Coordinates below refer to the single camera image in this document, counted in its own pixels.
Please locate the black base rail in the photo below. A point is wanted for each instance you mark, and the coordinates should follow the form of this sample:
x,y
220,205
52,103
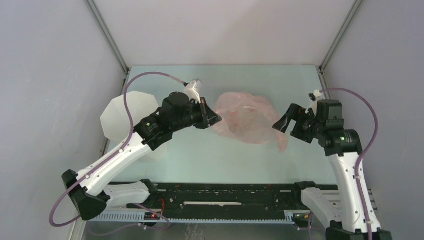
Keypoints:
x,y
229,200

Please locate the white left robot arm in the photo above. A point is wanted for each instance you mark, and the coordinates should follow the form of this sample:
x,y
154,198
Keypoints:
x,y
90,190

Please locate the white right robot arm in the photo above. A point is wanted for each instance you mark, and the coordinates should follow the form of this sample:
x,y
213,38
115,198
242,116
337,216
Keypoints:
x,y
356,220

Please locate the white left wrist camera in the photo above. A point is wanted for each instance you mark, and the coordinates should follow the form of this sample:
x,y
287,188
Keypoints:
x,y
192,90

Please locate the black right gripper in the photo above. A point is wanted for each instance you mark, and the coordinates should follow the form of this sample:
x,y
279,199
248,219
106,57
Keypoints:
x,y
293,112

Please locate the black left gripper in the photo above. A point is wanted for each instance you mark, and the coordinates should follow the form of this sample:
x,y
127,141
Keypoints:
x,y
212,118

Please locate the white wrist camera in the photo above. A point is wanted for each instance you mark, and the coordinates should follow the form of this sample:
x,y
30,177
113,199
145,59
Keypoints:
x,y
315,96
192,90

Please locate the aluminium frame post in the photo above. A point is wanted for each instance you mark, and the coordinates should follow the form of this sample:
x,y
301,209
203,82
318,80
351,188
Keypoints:
x,y
105,31
352,13

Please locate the aluminium frame post right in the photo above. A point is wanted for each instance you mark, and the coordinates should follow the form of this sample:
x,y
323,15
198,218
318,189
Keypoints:
x,y
352,13

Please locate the aluminium frame post left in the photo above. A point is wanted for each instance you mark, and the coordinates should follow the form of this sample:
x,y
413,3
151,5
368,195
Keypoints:
x,y
105,31

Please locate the white cable duct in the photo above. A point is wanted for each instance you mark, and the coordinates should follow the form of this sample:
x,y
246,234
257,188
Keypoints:
x,y
120,216

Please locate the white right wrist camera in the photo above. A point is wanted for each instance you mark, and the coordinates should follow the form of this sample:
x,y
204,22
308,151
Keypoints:
x,y
315,96

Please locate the white faceted trash bin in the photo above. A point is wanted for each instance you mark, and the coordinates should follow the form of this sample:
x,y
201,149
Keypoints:
x,y
115,119

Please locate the pink plastic trash bag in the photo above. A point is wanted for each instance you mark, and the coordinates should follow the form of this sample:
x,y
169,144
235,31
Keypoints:
x,y
249,119

